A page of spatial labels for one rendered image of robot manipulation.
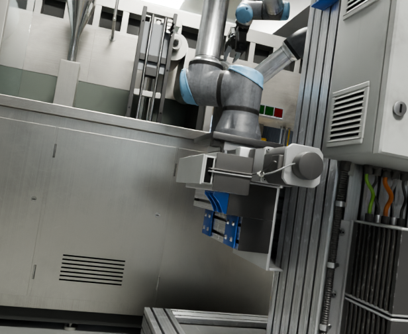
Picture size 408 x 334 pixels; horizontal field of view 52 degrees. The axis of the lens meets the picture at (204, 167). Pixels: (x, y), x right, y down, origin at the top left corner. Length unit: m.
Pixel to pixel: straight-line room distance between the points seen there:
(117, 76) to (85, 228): 0.98
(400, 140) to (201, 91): 0.68
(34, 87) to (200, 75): 1.27
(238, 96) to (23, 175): 0.92
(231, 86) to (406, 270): 0.71
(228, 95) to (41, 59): 1.36
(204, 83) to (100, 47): 1.21
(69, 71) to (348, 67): 1.46
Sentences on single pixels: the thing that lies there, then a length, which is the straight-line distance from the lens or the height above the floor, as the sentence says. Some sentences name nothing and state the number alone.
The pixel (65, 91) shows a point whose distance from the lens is 2.14.
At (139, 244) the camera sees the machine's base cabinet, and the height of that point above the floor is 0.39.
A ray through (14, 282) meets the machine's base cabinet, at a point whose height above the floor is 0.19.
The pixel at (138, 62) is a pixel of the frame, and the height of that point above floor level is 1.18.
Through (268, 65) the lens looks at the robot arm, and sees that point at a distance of 1.72.
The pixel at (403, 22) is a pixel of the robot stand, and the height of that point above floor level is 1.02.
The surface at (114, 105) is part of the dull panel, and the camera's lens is 2.40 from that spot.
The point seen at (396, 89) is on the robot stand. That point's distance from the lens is 0.89.
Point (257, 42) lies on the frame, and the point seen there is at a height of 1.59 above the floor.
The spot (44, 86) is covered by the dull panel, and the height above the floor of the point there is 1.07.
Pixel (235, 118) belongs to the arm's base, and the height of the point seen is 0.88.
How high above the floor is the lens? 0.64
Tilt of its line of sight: 3 degrees up
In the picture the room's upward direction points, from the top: 8 degrees clockwise
